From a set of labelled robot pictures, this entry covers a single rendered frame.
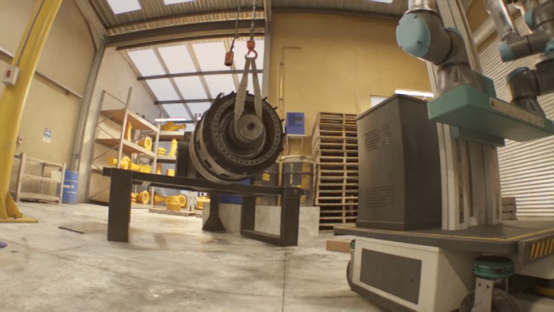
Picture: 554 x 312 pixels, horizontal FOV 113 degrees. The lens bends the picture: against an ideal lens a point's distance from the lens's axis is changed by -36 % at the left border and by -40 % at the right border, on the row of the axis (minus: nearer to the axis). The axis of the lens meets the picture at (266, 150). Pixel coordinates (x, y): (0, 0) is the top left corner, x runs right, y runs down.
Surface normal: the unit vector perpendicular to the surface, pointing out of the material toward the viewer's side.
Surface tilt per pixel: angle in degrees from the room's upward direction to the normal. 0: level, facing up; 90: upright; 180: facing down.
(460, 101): 90
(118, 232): 90
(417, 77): 90
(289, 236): 90
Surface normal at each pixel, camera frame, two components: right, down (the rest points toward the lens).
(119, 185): 0.46, -0.16
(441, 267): 0.22, -0.19
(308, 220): -0.07, -0.21
